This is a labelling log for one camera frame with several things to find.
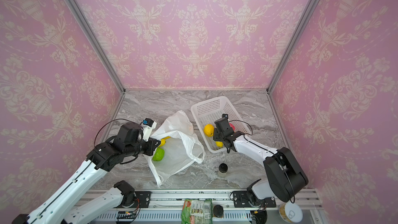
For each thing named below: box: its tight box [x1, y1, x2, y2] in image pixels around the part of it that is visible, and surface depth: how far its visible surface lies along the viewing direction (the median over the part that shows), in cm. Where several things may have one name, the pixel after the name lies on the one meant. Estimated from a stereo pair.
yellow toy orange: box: [203, 123, 215, 137], surface depth 93 cm
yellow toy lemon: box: [215, 141, 224, 148], surface depth 90 cm
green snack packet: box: [180, 199, 213, 224], surface depth 71 cm
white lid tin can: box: [278, 201, 304, 223], surface depth 67 cm
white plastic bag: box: [145, 109, 206, 186], surface depth 79 cm
